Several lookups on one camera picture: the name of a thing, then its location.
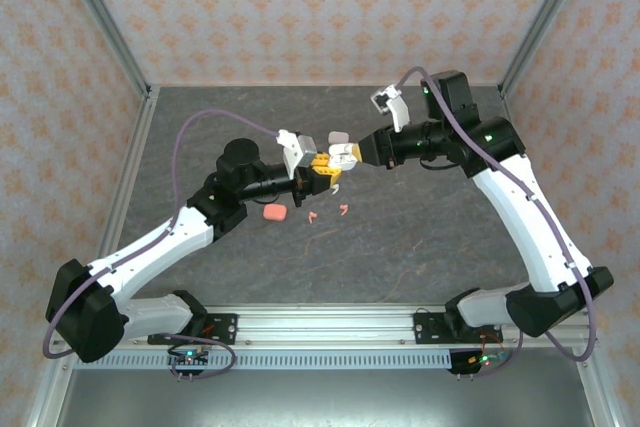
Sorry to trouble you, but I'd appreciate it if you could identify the small controller circuit board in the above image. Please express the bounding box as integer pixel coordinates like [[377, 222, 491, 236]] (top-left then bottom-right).
[[448, 346, 511, 378], [167, 345, 211, 379]]

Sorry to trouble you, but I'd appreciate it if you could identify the grey metal panel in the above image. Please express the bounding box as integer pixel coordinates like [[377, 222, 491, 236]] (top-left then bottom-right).
[[54, 369, 601, 427]]

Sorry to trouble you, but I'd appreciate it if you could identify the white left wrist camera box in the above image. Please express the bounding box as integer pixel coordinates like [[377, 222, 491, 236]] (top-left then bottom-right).
[[276, 128, 319, 183]]

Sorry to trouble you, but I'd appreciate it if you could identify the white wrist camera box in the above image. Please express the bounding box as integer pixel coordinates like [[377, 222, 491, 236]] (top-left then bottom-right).
[[368, 86, 412, 133], [276, 128, 319, 183]]

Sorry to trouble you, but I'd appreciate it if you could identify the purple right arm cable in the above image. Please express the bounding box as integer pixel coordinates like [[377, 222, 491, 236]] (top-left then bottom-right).
[[397, 66, 599, 378]]

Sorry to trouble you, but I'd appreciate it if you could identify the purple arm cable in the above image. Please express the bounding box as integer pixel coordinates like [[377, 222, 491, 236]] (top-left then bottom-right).
[[42, 109, 281, 381], [397, 66, 599, 378]]

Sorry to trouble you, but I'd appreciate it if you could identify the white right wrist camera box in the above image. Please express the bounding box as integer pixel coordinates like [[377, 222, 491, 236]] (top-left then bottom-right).
[[368, 86, 412, 133]]

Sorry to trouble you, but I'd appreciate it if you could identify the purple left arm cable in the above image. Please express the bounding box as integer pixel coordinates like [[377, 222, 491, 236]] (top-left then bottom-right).
[[42, 109, 281, 381]]

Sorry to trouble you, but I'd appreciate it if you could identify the aluminium corner post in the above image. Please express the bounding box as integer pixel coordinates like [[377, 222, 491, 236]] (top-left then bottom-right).
[[498, 0, 597, 99], [52, 0, 154, 99]]

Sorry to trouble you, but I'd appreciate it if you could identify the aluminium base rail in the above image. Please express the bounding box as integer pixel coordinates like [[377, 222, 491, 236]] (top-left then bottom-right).
[[52, 302, 601, 351]]

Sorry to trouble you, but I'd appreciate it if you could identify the slotted grey cable tray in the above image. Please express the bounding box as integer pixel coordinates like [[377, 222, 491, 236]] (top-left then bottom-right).
[[102, 350, 454, 371]]

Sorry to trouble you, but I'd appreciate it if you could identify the aluminium frame bar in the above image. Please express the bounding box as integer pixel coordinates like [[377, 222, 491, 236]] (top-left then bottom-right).
[[574, 361, 617, 427], [24, 360, 76, 427]]

